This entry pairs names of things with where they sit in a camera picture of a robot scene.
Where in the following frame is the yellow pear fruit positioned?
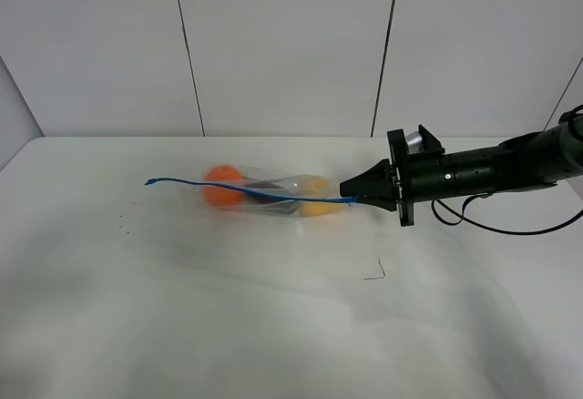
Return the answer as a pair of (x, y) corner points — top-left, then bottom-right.
(300, 177), (344, 217)

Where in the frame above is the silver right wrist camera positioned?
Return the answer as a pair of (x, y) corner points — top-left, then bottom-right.
(405, 125), (445, 156)

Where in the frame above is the purple eggplant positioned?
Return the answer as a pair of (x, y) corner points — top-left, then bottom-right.
(243, 181), (300, 215)

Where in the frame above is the orange fruit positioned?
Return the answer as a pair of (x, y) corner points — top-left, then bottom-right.
(202, 164), (245, 208)

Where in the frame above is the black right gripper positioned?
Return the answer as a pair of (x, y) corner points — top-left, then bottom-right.
(340, 129), (449, 227)

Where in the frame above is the clear zip bag blue seal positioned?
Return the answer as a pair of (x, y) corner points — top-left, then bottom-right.
(144, 164), (357, 218)

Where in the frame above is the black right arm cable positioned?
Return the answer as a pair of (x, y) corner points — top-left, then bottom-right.
(430, 191), (583, 236)

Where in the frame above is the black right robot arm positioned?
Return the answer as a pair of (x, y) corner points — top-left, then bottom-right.
(340, 114), (582, 227)

